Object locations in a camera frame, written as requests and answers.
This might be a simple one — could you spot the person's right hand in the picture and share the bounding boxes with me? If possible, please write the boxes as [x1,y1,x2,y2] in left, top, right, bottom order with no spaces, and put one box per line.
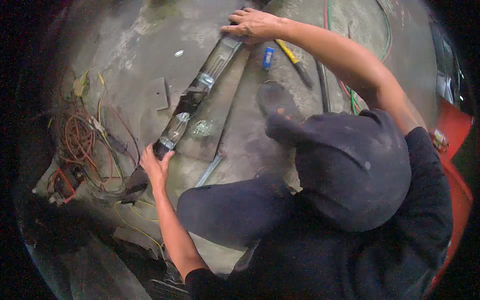
[220,7,287,46]

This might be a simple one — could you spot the person's left hand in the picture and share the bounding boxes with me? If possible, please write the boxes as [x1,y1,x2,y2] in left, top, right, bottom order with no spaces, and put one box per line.
[139,143,175,193]

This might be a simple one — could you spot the long chrome trim strip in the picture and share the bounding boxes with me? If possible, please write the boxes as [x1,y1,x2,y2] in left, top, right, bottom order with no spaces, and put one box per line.
[120,33,244,205]

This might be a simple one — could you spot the small blue lighter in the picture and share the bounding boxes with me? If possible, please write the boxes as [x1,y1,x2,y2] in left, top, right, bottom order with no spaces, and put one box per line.
[262,47,275,70]

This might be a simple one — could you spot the grey metal plate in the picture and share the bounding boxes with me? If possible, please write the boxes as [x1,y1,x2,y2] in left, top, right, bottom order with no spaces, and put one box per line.
[144,77,172,112]

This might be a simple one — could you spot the black metal rod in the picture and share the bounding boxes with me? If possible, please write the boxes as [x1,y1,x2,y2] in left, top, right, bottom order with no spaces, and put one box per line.
[316,60,332,113]

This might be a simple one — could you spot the pile of metal shavings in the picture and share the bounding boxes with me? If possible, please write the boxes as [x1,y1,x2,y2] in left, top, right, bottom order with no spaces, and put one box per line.
[193,120,213,138]

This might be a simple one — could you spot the thin metal bar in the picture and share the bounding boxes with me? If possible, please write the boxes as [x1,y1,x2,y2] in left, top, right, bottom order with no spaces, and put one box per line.
[194,47,253,188]

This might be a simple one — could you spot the yellow-green scrap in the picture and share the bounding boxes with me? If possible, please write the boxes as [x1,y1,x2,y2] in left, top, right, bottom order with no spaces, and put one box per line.
[73,71,90,98]

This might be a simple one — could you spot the person's legs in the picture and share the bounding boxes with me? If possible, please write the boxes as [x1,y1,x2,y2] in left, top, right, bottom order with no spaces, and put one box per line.
[175,80,413,253]

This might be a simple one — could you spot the red-edged black electrical box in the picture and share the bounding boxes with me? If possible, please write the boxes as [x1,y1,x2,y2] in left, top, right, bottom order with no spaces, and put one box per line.
[48,165,86,205]

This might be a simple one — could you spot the person's body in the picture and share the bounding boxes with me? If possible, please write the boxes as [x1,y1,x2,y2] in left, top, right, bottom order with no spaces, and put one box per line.
[185,127,455,300]

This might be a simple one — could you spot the red vehicle body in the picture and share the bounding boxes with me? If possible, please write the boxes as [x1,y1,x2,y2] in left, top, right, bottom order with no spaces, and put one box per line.
[424,97,475,298]

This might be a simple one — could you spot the yellow-handled black tool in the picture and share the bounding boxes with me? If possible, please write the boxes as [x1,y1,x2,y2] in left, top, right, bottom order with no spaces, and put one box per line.
[275,38,315,89]

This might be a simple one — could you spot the red hose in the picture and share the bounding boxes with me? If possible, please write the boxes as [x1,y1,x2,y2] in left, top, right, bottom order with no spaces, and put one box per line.
[322,0,394,113]

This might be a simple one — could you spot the green hose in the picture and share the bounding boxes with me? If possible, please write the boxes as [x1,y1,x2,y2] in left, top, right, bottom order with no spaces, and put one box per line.
[326,0,393,116]

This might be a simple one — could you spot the tangle of red yellow wires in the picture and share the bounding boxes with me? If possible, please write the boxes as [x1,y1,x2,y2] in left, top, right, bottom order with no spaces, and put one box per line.
[47,71,142,199]

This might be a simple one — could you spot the loose yellow wire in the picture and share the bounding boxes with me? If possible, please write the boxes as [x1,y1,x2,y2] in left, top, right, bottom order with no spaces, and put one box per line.
[113,198,166,260]

